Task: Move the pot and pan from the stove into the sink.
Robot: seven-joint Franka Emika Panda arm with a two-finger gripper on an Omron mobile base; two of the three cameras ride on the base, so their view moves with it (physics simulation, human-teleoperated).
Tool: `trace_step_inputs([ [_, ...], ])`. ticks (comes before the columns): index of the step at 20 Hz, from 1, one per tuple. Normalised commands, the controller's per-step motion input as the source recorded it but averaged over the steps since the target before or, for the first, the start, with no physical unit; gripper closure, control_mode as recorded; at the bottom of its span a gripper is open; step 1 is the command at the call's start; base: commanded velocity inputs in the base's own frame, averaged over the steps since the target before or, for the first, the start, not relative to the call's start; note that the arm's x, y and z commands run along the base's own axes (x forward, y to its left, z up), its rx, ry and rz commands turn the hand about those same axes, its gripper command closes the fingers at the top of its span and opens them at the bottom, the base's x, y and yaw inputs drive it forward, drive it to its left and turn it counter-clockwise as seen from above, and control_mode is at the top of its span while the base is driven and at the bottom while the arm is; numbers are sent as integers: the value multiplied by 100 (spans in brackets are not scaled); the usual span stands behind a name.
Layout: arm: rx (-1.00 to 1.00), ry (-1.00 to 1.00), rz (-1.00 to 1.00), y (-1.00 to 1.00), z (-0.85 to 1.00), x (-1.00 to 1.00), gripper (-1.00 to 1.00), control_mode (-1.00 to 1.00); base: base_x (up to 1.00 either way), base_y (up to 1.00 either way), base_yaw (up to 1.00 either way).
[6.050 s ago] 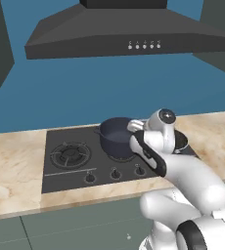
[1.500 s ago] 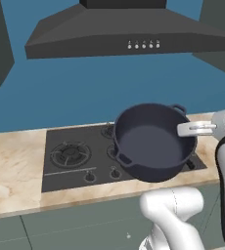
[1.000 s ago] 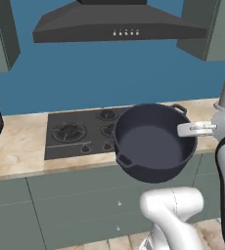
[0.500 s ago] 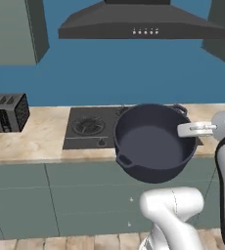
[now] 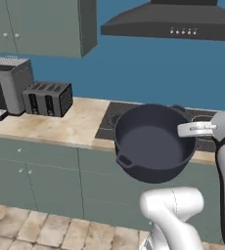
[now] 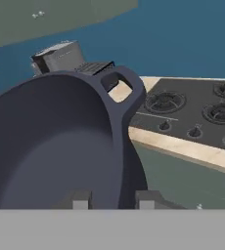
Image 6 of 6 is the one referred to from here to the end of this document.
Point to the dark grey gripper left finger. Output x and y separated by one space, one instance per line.
81 198

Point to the dark blue-grey pot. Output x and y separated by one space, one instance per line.
52 136

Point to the small white cupboard knob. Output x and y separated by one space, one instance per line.
199 206

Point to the grey-green wall cupboards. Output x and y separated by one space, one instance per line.
52 16

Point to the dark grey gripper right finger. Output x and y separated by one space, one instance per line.
147 198

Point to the black gas hob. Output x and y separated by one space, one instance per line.
189 104

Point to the black slotted rack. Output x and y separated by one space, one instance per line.
95 67

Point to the grey-green base cupboard front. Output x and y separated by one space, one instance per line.
189 182

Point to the grey metal toaster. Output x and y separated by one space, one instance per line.
60 57

